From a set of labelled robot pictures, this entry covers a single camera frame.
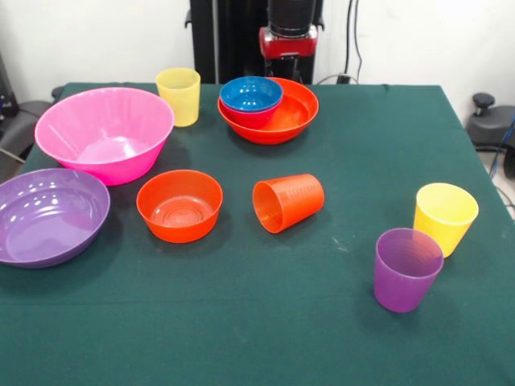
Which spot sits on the large pink bowl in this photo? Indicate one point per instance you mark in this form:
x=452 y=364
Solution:
x=100 y=132

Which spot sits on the orange cup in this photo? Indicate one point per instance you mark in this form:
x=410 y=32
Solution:
x=293 y=201

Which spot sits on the black pedestal foot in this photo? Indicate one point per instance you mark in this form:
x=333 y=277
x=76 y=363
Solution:
x=491 y=124
x=28 y=116

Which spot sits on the pale yellow cup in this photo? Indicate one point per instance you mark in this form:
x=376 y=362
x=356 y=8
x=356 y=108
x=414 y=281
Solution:
x=179 y=100

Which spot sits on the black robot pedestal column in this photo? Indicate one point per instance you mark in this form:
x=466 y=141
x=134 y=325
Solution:
x=205 y=40

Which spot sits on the dark green tablecloth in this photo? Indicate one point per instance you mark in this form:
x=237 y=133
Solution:
x=257 y=321

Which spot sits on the small blue bowl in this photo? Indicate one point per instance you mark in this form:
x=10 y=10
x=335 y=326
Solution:
x=251 y=94

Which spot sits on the purple bowl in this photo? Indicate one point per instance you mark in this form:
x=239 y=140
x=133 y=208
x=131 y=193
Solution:
x=48 y=217

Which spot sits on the large orange bowl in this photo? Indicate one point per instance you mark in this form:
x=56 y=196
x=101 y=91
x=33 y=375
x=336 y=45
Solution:
x=297 y=112

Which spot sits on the purple cup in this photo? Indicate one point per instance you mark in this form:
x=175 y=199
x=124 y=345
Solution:
x=402 y=285

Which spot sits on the bright yellow cup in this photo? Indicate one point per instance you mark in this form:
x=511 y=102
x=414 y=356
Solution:
x=442 y=225

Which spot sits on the small orange bowl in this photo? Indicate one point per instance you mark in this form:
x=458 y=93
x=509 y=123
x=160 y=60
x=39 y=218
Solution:
x=179 y=229

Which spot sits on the small pink-red bowl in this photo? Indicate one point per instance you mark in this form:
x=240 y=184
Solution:
x=249 y=120

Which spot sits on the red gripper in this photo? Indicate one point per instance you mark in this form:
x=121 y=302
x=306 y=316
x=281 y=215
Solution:
x=287 y=46

